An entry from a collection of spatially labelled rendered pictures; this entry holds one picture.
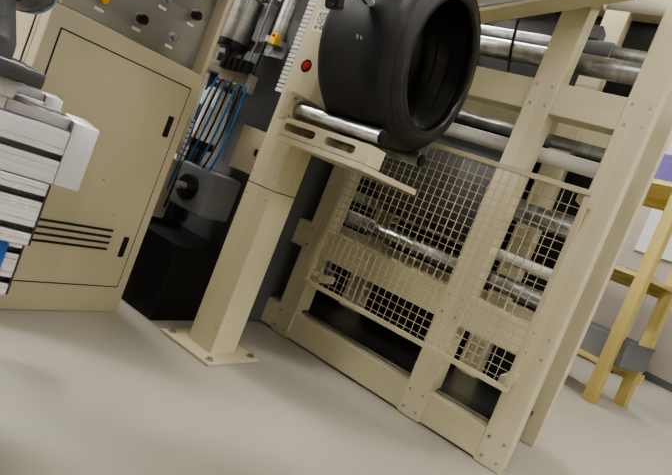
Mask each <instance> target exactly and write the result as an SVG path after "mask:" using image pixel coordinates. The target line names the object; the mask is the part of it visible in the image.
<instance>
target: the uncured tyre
mask: <svg viewBox="0 0 672 475"><path fill-rule="evenodd" d="M356 32H361V33H365V34H364V38H363V41H362V42H358V41H354V38H355V34H356ZM480 41H481V19H480V11H479V6H478V3H477V0H375V3H374V5H373V7H372V6H366V5H364V4H362V3H361V2H359V1H358V0H344V7H343V9H342V10H340V11H339V10H332V9H330V10H329V12H328V15H327V17H326V20H325V23H324V26H323V29H322V33H321V38H320V43H319V50H318V80H319V86H320V91H321V95H322V99H323V102H324V105H325V108H326V110H327V112H328V113H331V114H334V115H338V116H341V117H344V118H347V119H350V120H354V121H357V122H360V123H363V124H366V125H370V126H373V127H376V128H379V129H383V130H385V131H387V133H388V139H387V141H386V143H385V144H384V145H379V144H376V143H373V142H370V141H367V140H364V139H361V138H357V137H354V136H351V135H349V136H351V137H353V138H356V139H359V140H362V141H365V142H368V143H371V144H374V145H377V146H380V147H383V148H386V149H389V150H392V151H395V152H414V151H417V150H420V149H422V148H424V147H425V146H427V145H429V144H430V143H432V142H433V141H435V140H437V139H438V138H439V137H440V136H441V135H442V134H444V132H445V131H446V130H447V129H448V128H449V127H450V125H451V124H452V123H453V121H454V120H455V118H456V117H457V115H458V113H459V112H460V110H461V108H462V106H463V104H464V102H465V100H466V97H467V95H468V92H469V90H470V87H471V84H472V81H473V78H474V74H475V71H476V67H477V62H478V57H479V50H480Z"/></svg>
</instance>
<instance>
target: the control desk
mask: <svg viewBox="0 0 672 475"><path fill-rule="evenodd" d="M232 1H233V0H57V2H56V4H55V5H54V6H53V7H52V8H51V9H50V10H48V11H47V12H44V13H41V14H27V13H23V12H20V11H17V10H16V36H17V45H16V49H15V52H14V55H13V58H16V59H18V60H20V61H22V62H24V63H26V64H27V65H29V66H30V67H32V68H35V69H36V70H38V71H40V72H42V73H43V74H45V75H46V79H45V81H44V84H43V87H42V88H41V89H38V90H41V91H42V92H46V93H49V94H52V95H54V96H57V97H58V98H59V99H61V100H62V101H63V105H62V108H61V111H62V112H64V113H68V114H71V115H74V116H76V117H79V118H82V119H85V120H86V121H88V122H89V123H90V124H91V125H92V126H94V127H95V128H96V129H97V130H99V135H98V138H97V141H96V144H95V146H94V149H93V152H92V155H91V157H90V160H89V163H88V166H87V168H86V171H85V174H84V177H83V179H82V182H81V185H80V188H79V190H78V191H72V190H69V189H66V188H62V187H59V186H55V185H53V184H51V188H50V191H49V194H48V197H47V200H46V202H45V205H44V208H43V211H42V214H41V216H40V219H39V222H38V225H37V227H36V230H35V233H34V236H33V239H32V241H31V244H30V246H28V245H27V246H25V247H24V250H23V253H22V255H21V258H20V261H19V264H18V267H17V269H16V272H15V275H14V278H13V281H12V283H11V286H10V289H9V292H8V294H7V295H2V294H0V309H9V310H59V311H110V312H115V311H117V308H118V305H119V303H120V300H121V297H122V295H123V292H124V289H125V287H126V284H127V281H128V279H129V276H130V273H131V270H132V268H133V265H134V262H135V260H136V257H137V254H138V252H139V249H140V246H141V244H142V241H143V238H144V236H145V233H146V230H147V228H148V225H149V222H150V220H151V217H152V214H153V212H154V209H155V206H156V204H157V201H158V198H159V196H160V193H161V190H162V188H163V185H164V182H165V180H166V177H167V174H168V172H169V169H170V166H171V163H172V161H173V158H174V155H175V153H176V150H177V147H178V145H179V142H180V139H181V137H182V134H183V131H184V129H185V126H186V123H187V121H188V118H189V115H190V113H191V110H192V107H193V105H194V102H195V99H196V97H197V94H198V91H199V89H200V86H201V83H202V81H203V76H205V73H206V71H207V68H208V65H209V63H210V60H211V57H212V55H213V52H214V49H215V47H216V44H217V41H218V39H219V36H220V33H221V31H222V28H223V25H224V23H225V20H226V17H227V15H228V12H229V9H230V7H231V4H232Z"/></svg>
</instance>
